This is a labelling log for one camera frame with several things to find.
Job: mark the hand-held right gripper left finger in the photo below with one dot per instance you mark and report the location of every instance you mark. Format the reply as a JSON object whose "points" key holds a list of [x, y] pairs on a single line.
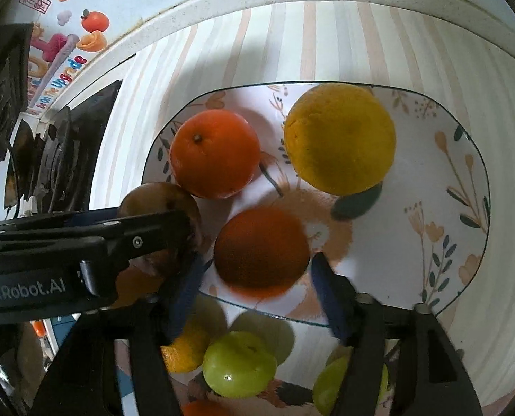
{"points": [[183, 297]]}

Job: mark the green apple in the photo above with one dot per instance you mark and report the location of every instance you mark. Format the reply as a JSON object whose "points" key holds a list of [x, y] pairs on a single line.
{"points": [[330, 385], [240, 364]]}

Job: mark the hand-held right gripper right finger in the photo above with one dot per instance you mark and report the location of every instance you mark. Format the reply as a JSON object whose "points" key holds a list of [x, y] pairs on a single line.
{"points": [[328, 299]]}

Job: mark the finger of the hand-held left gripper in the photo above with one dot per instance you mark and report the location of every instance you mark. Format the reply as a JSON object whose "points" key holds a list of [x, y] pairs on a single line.
{"points": [[153, 234], [88, 217]]}

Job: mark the small yellow orange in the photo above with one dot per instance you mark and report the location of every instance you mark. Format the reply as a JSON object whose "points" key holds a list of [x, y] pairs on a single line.
{"points": [[189, 352]]}

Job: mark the large yellow orange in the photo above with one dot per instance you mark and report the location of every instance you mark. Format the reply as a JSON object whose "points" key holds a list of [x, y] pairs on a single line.
{"points": [[339, 138]]}

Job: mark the bright orange tangerine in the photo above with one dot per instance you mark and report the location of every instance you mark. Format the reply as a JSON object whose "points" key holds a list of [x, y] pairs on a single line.
{"points": [[214, 156]]}

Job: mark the black gas stove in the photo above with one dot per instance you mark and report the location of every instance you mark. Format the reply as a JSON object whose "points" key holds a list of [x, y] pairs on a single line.
{"points": [[75, 151]]}

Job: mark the dark red-orange orange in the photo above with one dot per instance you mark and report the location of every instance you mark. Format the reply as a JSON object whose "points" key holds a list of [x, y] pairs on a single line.
{"points": [[261, 251]]}

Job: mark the colourful wall sticker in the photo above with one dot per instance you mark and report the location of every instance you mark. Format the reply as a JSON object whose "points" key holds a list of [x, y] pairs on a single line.
{"points": [[67, 47]]}

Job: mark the brown pear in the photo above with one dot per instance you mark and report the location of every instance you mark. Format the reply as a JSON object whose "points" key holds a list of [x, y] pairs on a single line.
{"points": [[157, 197]]}

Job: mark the striped tablecloth with cat print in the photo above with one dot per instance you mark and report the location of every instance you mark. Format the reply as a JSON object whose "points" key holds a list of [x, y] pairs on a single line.
{"points": [[283, 43]]}

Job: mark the floral white plate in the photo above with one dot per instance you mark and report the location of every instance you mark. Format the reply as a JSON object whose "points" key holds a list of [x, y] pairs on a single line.
{"points": [[413, 225]]}

